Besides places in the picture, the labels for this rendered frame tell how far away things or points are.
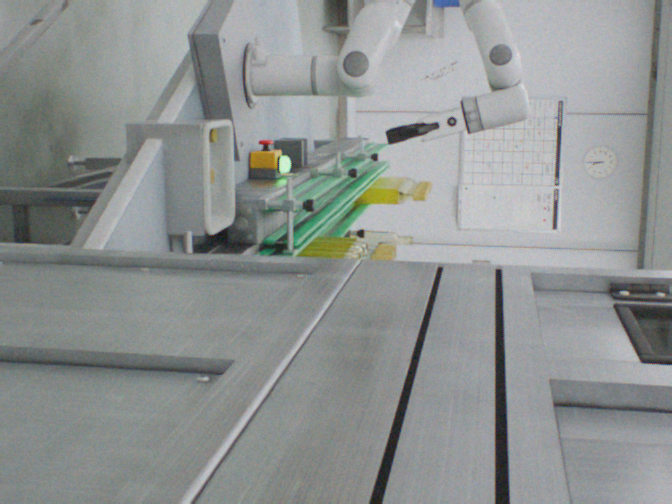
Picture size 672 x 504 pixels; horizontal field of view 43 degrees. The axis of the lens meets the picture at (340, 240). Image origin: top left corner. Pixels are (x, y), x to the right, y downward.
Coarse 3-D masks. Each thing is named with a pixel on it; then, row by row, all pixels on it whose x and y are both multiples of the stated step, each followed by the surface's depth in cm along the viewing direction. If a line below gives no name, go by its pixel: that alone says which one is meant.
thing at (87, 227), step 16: (64, 0) 240; (48, 16) 232; (32, 32) 224; (16, 48) 217; (0, 64) 211; (0, 80) 210; (176, 80) 197; (160, 96) 192; (160, 112) 186; (112, 176) 169; (112, 192) 164; (96, 208) 161; (80, 240) 154
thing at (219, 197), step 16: (208, 128) 168; (224, 128) 183; (208, 144) 168; (224, 144) 184; (208, 160) 169; (224, 160) 184; (208, 176) 169; (224, 176) 185; (208, 192) 170; (224, 192) 186; (208, 208) 170; (224, 208) 186; (208, 224) 171; (224, 224) 180
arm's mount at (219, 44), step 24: (216, 0) 192; (240, 0) 196; (216, 24) 183; (240, 24) 197; (192, 48) 182; (216, 48) 181; (240, 48) 197; (216, 72) 185; (240, 72) 198; (216, 96) 189; (240, 96) 198; (240, 120) 198; (240, 144) 199
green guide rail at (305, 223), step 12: (360, 168) 332; (372, 168) 336; (348, 180) 298; (360, 180) 298; (336, 192) 270; (348, 192) 269; (324, 204) 247; (336, 204) 245; (300, 216) 225; (312, 216) 227; (324, 216) 225; (300, 228) 208; (312, 228) 209; (264, 240) 194; (276, 240) 195; (300, 240) 196
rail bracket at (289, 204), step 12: (288, 180) 187; (288, 192) 187; (264, 204) 188; (276, 204) 188; (288, 204) 187; (300, 204) 187; (312, 204) 186; (288, 216) 188; (288, 228) 189; (288, 240) 189; (288, 252) 189
